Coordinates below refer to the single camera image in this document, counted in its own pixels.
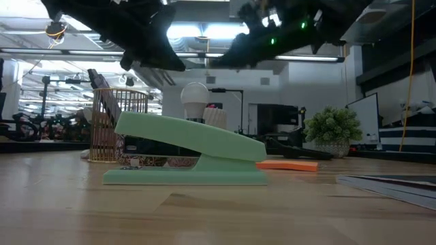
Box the white ribbed vase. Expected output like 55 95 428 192
203 108 228 131

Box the black tripod pole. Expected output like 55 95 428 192
40 76 51 120

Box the grey flat notebook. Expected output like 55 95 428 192
336 174 436 211

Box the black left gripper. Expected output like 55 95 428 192
102 0 187 72

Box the hanging yellow cable reel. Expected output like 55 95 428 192
45 20 68 45

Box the cluttered background workbench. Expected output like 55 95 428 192
0 110 91 143

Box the gold wire pen holder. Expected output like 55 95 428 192
88 88 149 163

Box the navy white striped box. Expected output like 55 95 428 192
379 125 436 153

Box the green plant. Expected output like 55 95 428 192
304 106 364 159

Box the long ceiling light bar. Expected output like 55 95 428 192
175 51 343 63
0 47 126 57

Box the silver ceiling duct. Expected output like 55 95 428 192
64 16 177 90

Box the white cloth bundle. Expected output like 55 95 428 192
399 98 436 116

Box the white frosted lightbulb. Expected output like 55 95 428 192
180 82 211 120

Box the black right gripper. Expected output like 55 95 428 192
213 0 324 69

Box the orange sticky note pad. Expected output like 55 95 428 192
255 159 320 173

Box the grey black flat ruler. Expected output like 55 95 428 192
87 69 123 125

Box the mint green stapler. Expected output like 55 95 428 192
103 111 269 186

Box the whiteboard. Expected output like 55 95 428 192
346 93 382 146

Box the black stapler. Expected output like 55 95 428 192
268 137 335 161

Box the black camera stand frame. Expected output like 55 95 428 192
208 87 245 133

